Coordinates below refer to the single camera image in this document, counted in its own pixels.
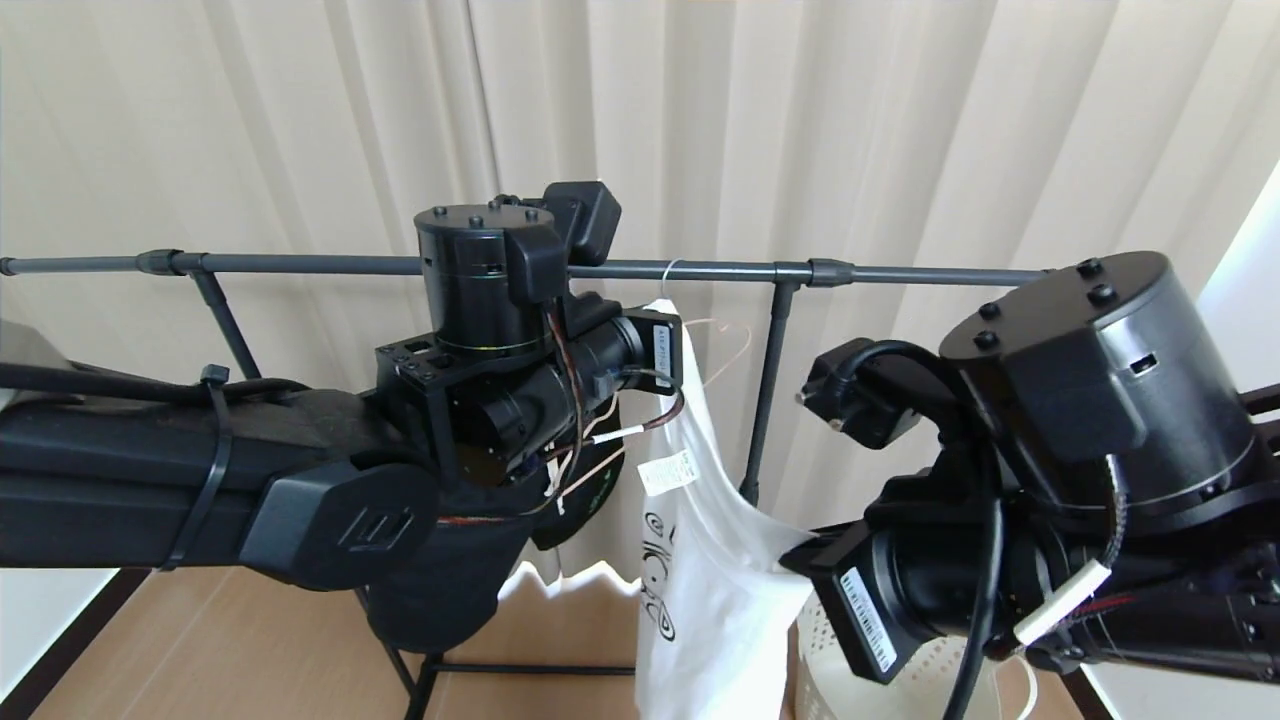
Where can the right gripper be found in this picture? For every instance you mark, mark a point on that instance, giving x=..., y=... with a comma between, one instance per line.
x=930, y=580

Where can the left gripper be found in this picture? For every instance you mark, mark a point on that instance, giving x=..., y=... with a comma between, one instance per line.
x=615, y=345

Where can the pink clothes hanger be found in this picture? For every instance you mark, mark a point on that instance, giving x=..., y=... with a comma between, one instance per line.
x=666, y=272

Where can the white garment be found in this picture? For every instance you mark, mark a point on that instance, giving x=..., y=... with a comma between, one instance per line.
x=720, y=560

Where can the black shorts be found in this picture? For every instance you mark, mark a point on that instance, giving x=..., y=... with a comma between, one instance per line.
x=440, y=600

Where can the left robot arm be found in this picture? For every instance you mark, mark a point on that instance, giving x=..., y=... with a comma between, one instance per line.
x=120, y=470

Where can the white laundry basket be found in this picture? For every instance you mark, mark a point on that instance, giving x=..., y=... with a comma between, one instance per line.
x=830, y=690

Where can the black clothes rack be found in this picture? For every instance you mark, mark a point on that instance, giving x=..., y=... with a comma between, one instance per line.
x=300, y=264

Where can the beige curtain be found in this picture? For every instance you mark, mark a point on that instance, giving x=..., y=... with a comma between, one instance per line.
x=800, y=130

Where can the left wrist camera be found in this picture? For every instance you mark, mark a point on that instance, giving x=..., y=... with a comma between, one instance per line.
x=585, y=220

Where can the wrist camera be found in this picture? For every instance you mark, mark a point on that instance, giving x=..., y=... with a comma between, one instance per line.
x=585, y=220
x=860, y=400

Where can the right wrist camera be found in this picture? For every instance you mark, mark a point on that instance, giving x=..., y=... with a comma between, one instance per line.
x=860, y=400

